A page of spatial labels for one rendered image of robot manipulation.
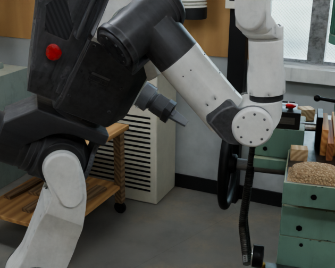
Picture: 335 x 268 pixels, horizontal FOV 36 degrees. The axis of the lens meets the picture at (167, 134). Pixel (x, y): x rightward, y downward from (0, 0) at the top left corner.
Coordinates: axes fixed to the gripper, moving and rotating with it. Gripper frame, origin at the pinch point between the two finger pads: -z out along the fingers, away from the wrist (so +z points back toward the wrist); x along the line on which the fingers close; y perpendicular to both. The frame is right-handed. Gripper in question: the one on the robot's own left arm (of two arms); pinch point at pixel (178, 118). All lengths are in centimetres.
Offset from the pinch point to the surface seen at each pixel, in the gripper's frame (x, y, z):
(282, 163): 18.7, 0.9, -32.2
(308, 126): 19.2, 14.4, -33.0
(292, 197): 36, -10, -35
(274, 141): 19.2, 4.9, -26.9
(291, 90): -103, 76, -37
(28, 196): -121, -49, 48
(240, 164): 7.3, -3.2, -23.7
